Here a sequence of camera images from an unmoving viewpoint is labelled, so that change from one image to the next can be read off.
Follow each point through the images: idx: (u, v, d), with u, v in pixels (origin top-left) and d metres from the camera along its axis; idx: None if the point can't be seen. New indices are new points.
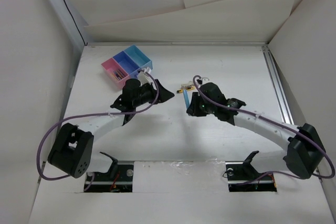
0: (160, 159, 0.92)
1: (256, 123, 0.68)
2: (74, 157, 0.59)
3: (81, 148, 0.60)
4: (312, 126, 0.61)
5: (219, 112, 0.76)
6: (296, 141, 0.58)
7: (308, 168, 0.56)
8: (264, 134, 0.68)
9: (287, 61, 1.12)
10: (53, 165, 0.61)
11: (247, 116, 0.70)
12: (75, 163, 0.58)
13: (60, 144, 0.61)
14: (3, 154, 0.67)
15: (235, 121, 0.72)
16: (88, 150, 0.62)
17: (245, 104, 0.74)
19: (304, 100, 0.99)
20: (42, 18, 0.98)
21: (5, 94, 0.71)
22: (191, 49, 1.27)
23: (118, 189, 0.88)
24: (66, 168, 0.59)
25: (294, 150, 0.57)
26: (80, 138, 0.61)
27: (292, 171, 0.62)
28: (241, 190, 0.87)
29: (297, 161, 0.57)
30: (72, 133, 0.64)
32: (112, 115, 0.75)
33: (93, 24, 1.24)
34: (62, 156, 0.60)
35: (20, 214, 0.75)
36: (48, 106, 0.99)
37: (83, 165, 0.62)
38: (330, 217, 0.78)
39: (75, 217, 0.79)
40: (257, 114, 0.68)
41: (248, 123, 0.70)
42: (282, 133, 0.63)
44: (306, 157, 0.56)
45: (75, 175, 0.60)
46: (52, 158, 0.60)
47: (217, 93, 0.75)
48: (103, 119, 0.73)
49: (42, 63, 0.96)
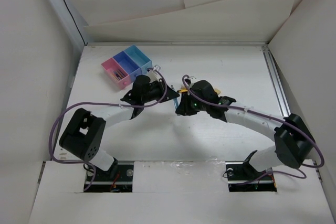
0: (161, 159, 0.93)
1: (245, 117, 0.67)
2: (85, 139, 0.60)
3: (94, 131, 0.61)
4: (298, 116, 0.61)
5: (212, 110, 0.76)
6: (283, 130, 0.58)
7: (296, 155, 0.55)
8: (253, 128, 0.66)
9: (287, 61, 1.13)
10: (64, 148, 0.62)
11: (236, 111, 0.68)
12: (86, 146, 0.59)
13: (72, 127, 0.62)
14: (3, 155, 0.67)
15: (227, 118, 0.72)
16: (99, 135, 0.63)
17: (236, 101, 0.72)
19: (304, 100, 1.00)
20: (41, 18, 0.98)
21: (6, 94, 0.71)
22: (191, 49, 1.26)
23: (118, 189, 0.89)
24: (76, 151, 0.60)
25: (281, 138, 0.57)
26: (93, 122, 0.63)
27: (284, 162, 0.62)
28: (241, 190, 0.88)
29: (284, 150, 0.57)
30: (85, 118, 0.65)
32: (122, 106, 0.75)
33: (93, 24, 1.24)
34: (73, 139, 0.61)
35: (20, 214, 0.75)
36: (48, 106, 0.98)
37: (93, 150, 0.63)
38: (329, 217, 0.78)
39: (75, 217, 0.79)
40: (245, 109, 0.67)
41: (237, 118, 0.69)
42: (269, 124, 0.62)
44: (292, 144, 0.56)
45: (85, 159, 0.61)
46: (64, 140, 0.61)
47: (209, 92, 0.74)
48: (114, 109, 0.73)
49: (42, 63, 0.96)
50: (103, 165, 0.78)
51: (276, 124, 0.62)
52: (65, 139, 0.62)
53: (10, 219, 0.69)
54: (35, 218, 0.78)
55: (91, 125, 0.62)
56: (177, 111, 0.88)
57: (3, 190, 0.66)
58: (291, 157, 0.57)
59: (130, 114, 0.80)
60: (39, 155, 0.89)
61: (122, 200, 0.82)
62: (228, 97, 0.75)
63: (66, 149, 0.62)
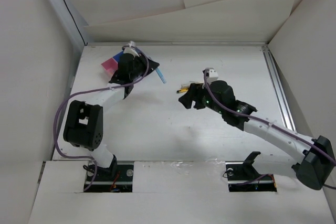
0: (160, 159, 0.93)
1: (268, 132, 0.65)
2: (90, 129, 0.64)
3: (93, 119, 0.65)
4: (327, 139, 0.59)
5: (227, 116, 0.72)
6: (312, 155, 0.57)
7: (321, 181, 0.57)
8: (276, 144, 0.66)
9: (287, 61, 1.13)
10: (69, 141, 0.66)
11: (258, 124, 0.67)
12: (91, 135, 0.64)
13: (72, 121, 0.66)
14: (3, 155, 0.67)
15: (245, 128, 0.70)
16: (100, 121, 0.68)
17: (255, 110, 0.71)
19: (304, 100, 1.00)
20: (41, 18, 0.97)
21: (6, 94, 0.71)
22: (191, 49, 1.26)
23: (118, 189, 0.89)
24: (83, 141, 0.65)
25: (310, 164, 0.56)
26: (90, 111, 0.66)
27: (301, 181, 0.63)
28: (241, 190, 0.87)
29: (310, 174, 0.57)
30: (81, 108, 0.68)
32: (113, 88, 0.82)
33: (93, 24, 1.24)
34: (76, 131, 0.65)
35: (20, 214, 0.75)
36: (48, 106, 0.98)
37: (98, 136, 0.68)
38: (329, 217, 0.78)
39: (74, 217, 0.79)
40: (270, 123, 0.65)
41: (259, 131, 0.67)
42: (296, 145, 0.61)
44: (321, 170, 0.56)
45: (93, 147, 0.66)
46: (68, 135, 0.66)
47: (229, 96, 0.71)
48: (107, 93, 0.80)
49: (42, 63, 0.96)
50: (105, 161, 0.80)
51: (303, 145, 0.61)
52: (69, 133, 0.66)
53: (10, 219, 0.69)
54: (35, 218, 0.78)
55: (89, 115, 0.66)
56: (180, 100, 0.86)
57: (3, 190, 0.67)
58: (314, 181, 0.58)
59: (123, 94, 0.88)
60: (39, 155, 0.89)
61: (122, 200, 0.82)
62: (245, 103, 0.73)
63: (72, 142, 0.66)
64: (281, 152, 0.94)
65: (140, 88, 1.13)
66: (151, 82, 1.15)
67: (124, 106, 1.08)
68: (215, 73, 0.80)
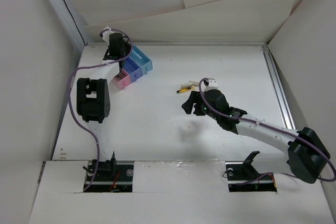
0: (160, 159, 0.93)
1: (256, 130, 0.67)
2: (100, 100, 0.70)
3: (102, 92, 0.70)
4: (312, 129, 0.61)
5: (221, 120, 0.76)
6: (297, 146, 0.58)
7: (312, 171, 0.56)
8: (265, 141, 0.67)
9: (287, 61, 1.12)
10: (82, 114, 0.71)
11: (248, 124, 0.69)
12: (102, 105, 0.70)
13: (83, 96, 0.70)
14: (3, 155, 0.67)
15: (239, 130, 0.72)
16: (106, 92, 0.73)
17: (247, 113, 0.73)
19: (303, 100, 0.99)
20: (41, 18, 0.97)
21: (5, 94, 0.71)
22: (191, 49, 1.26)
23: (118, 189, 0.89)
24: (95, 112, 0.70)
25: (295, 153, 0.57)
26: (97, 85, 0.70)
27: (298, 176, 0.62)
28: (241, 190, 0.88)
29: (300, 165, 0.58)
30: (87, 84, 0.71)
32: (109, 64, 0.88)
33: (93, 24, 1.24)
34: (88, 105, 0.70)
35: (20, 214, 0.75)
36: (48, 106, 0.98)
37: (107, 105, 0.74)
38: (329, 217, 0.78)
39: (74, 217, 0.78)
40: (257, 121, 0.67)
41: (249, 131, 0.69)
42: (282, 138, 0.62)
44: (307, 159, 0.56)
45: (105, 115, 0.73)
46: (81, 108, 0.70)
47: (222, 103, 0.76)
48: (105, 69, 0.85)
49: (42, 63, 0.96)
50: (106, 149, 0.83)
51: (289, 137, 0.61)
52: (82, 107, 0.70)
53: (10, 218, 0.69)
54: (36, 218, 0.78)
55: (97, 89, 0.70)
56: (184, 108, 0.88)
57: (3, 189, 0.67)
58: (306, 172, 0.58)
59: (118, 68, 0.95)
60: (39, 155, 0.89)
61: (122, 200, 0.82)
62: (240, 109, 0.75)
63: (84, 115, 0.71)
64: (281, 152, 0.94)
65: (140, 88, 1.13)
66: (151, 82, 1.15)
67: (124, 106, 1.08)
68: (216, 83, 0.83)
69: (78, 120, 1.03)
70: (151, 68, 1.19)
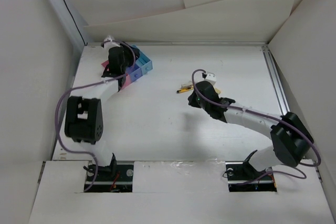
0: (160, 159, 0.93)
1: (243, 117, 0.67)
2: (91, 121, 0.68)
3: (93, 113, 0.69)
4: (294, 114, 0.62)
5: (211, 110, 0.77)
6: (280, 128, 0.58)
7: (294, 155, 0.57)
8: (251, 127, 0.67)
9: (287, 60, 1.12)
10: (70, 136, 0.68)
11: (234, 111, 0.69)
12: (92, 127, 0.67)
13: (72, 116, 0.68)
14: (3, 154, 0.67)
15: (227, 118, 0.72)
16: (99, 114, 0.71)
17: (235, 102, 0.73)
19: (303, 100, 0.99)
20: (41, 18, 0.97)
21: (4, 94, 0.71)
22: (191, 50, 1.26)
23: (118, 189, 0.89)
24: (84, 134, 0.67)
25: (277, 136, 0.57)
26: (90, 105, 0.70)
27: (281, 160, 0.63)
28: (241, 190, 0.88)
29: (281, 148, 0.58)
30: (79, 104, 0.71)
32: (107, 83, 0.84)
33: (93, 24, 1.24)
34: (77, 125, 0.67)
35: (20, 214, 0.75)
36: (48, 106, 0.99)
37: (98, 128, 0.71)
38: (329, 217, 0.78)
39: (74, 217, 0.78)
40: (243, 108, 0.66)
41: (236, 118, 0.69)
42: (266, 123, 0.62)
44: (290, 141, 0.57)
45: (95, 138, 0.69)
46: (69, 129, 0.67)
47: (211, 92, 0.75)
48: (101, 87, 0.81)
49: (42, 63, 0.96)
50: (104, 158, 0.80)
51: (274, 121, 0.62)
52: (70, 129, 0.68)
53: (10, 218, 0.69)
54: (35, 219, 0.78)
55: (88, 110, 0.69)
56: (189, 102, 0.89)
57: (3, 190, 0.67)
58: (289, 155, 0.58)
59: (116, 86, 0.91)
60: (39, 155, 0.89)
61: (122, 200, 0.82)
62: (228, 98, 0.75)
63: (73, 137, 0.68)
64: None
65: (140, 88, 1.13)
66: (151, 82, 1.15)
67: (124, 106, 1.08)
68: (214, 77, 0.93)
69: None
70: (151, 68, 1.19)
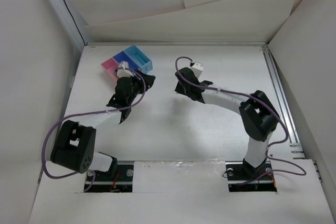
0: (161, 159, 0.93)
1: (218, 96, 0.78)
2: (78, 152, 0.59)
3: (84, 144, 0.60)
4: (263, 93, 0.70)
5: (190, 92, 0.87)
6: (247, 104, 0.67)
7: (261, 128, 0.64)
8: (225, 105, 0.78)
9: (287, 60, 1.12)
10: (57, 163, 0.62)
11: (211, 92, 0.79)
12: (79, 159, 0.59)
13: (62, 141, 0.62)
14: (3, 154, 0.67)
15: (205, 98, 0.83)
16: (92, 145, 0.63)
17: (213, 83, 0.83)
19: (303, 100, 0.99)
20: (41, 18, 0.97)
21: (5, 94, 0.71)
22: (191, 49, 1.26)
23: (118, 189, 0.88)
24: (70, 163, 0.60)
25: (244, 110, 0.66)
26: (83, 132, 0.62)
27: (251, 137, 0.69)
28: (241, 190, 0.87)
29: (249, 123, 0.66)
30: (74, 129, 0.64)
32: (109, 112, 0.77)
33: (93, 24, 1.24)
34: (65, 153, 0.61)
35: (20, 214, 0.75)
36: (48, 106, 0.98)
37: (87, 160, 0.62)
38: (329, 217, 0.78)
39: (74, 217, 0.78)
40: (218, 88, 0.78)
41: (212, 97, 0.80)
42: (237, 100, 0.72)
44: (255, 115, 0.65)
45: (80, 170, 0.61)
46: (55, 155, 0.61)
47: (190, 75, 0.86)
48: (102, 117, 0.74)
49: (42, 63, 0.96)
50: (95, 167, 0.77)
51: (243, 98, 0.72)
52: (57, 154, 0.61)
53: (10, 219, 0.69)
54: (35, 219, 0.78)
55: (80, 138, 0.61)
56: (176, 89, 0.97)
57: (3, 190, 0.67)
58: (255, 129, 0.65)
59: (119, 117, 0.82)
60: (39, 155, 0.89)
61: (122, 200, 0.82)
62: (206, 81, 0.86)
63: (59, 163, 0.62)
64: (281, 152, 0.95)
65: None
66: None
67: None
68: (201, 67, 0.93)
69: None
70: (151, 68, 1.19)
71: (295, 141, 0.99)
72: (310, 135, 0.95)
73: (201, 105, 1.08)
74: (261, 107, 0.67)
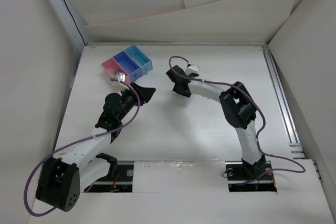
0: (160, 159, 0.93)
1: (201, 86, 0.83)
2: (62, 192, 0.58)
3: (66, 184, 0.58)
4: (242, 83, 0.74)
5: (179, 84, 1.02)
6: (227, 94, 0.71)
7: (239, 116, 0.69)
8: (208, 95, 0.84)
9: (287, 60, 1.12)
10: (42, 200, 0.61)
11: (196, 82, 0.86)
12: (63, 200, 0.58)
13: (45, 181, 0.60)
14: (3, 155, 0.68)
15: (191, 89, 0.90)
16: (76, 181, 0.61)
17: (197, 75, 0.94)
19: (303, 100, 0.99)
20: (41, 19, 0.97)
21: (5, 94, 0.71)
22: (191, 50, 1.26)
23: (118, 189, 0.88)
24: (55, 202, 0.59)
25: (223, 99, 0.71)
26: (65, 171, 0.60)
27: (230, 123, 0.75)
28: (241, 190, 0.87)
29: (228, 112, 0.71)
30: (58, 166, 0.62)
32: (97, 137, 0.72)
33: (93, 24, 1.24)
34: (49, 192, 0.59)
35: (21, 215, 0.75)
36: (49, 106, 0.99)
37: (73, 197, 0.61)
38: (329, 217, 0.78)
39: (74, 217, 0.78)
40: (203, 80, 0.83)
41: (197, 88, 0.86)
42: (219, 91, 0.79)
44: (233, 104, 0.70)
45: (66, 209, 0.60)
46: (40, 194, 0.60)
47: (179, 70, 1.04)
48: (88, 145, 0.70)
49: (42, 63, 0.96)
50: (90, 182, 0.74)
51: (223, 88, 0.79)
52: (41, 192, 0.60)
53: (11, 219, 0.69)
54: (36, 219, 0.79)
55: (63, 178, 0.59)
56: (173, 90, 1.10)
57: (3, 190, 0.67)
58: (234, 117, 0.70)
59: (108, 138, 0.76)
60: (40, 155, 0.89)
61: (122, 200, 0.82)
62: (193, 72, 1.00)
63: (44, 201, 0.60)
64: (281, 152, 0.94)
65: None
66: (151, 81, 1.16)
67: None
68: (197, 68, 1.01)
69: (79, 120, 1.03)
70: (151, 68, 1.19)
71: (295, 141, 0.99)
72: (310, 135, 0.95)
73: (201, 105, 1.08)
74: (241, 96, 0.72)
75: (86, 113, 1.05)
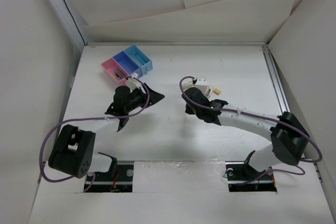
0: (160, 159, 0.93)
1: (239, 119, 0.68)
2: (77, 156, 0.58)
3: (84, 147, 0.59)
4: (292, 113, 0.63)
5: (202, 114, 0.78)
6: (279, 130, 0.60)
7: (295, 154, 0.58)
8: (248, 128, 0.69)
9: (288, 60, 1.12)
10: (55, 169, 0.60)
11: (230, 114, 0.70)
12: (78, 162, 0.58)
13: (61, 146, 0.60)
14: (3, 155, 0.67)
15: (221, 122, 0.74)
16: (91, 148, 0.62)
17: (228, 103, 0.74)
19: (304, 100, 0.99)
20: (41, 19, 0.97)
21: (4, 95, 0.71)
22: (191, 50, 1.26)
23: (118, 189, 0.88)
24: (69, 168, 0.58)
25: (277, 138, 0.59)
26: (82, 136, 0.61)
27: (283, 160, 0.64)
28: (241, 190, 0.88)
29: (283, 150, 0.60)
30: (73, 134, 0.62)
32: (108, 118, 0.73)
33: (93, 24, 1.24)
34: (64, 157, 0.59)
35: (21, 215, 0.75)
36: (49, 106, 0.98)
37: (85, 164, 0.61)
38: (329, 217, 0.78)
39: (74, 217, 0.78)
40: (239, 110, 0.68)
41: (231, 120, 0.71)
42: (264, 125, 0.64)
44: (289, 142, 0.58)
45: (78, 175, 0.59)
46: (53, 161, 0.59)
47: (199, 96, 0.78)
48: (101, 123, 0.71)
49: (41, 63, 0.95)
50: None
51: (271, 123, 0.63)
52: (55, 159, 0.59)
53: (10, 219, 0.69)
54: (35, 219, 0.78)
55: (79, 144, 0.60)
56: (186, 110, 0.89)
57: (3, 191, 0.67)
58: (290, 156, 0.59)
59: (116, 125, 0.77)
60: None
61: (122, 200, 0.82)
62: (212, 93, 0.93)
63: (57, 169, 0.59)
64: None
65: None
66: (151, 82, 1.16)
67: None
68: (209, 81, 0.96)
69: None
70: (151, 68, 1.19)
71: None
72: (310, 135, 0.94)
73: None
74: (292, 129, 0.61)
75: (86, 113, 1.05)
